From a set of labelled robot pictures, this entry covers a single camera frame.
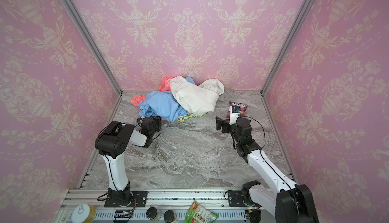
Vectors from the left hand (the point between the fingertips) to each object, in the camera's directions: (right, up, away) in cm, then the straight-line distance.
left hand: (162, 114), depth 101 cm
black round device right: (+51, -47, -29) cm, 75 cm away
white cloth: (+23, +10, -5) cm, 26 cm away
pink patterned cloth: (-1, +21, +11) cm, 23 cm away
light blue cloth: (+2, +7, -5) cm, 8 cm away
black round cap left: (+4, -39, -38) cm, 55 cm away
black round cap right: (+12, -40, -38) cm, 57 cm away
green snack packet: (+23, -44, -33) cm, 59 cm away
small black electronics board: (-12, -47, -28) cm, 56 cm away
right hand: (+38, 0, -19) cm, 43 cm away
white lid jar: (-27, -42, -34) cm, 60 cm away
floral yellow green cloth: (+18, -2, +4) cm, 18 cm away
